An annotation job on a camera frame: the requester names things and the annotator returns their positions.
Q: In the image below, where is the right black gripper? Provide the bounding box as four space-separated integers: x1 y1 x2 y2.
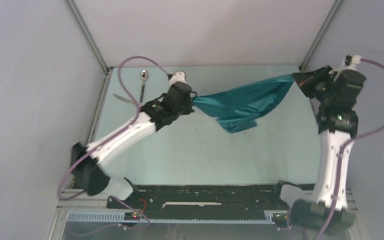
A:
290 65 336 105

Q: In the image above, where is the teal cloth napkin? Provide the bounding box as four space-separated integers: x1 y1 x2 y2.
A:
193 74 294 134

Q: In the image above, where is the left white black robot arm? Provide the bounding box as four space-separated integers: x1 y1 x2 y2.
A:
70 81 194 208

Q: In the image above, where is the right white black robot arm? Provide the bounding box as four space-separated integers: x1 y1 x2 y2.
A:
270 66 366 237

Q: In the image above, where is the silver spoon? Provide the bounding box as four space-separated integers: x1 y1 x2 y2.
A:
139 70 149 103

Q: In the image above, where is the silver knife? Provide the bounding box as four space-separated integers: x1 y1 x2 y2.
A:
112 93 143 107

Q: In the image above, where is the grey slotted cable duct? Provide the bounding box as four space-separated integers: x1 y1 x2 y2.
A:
66 211 275 224

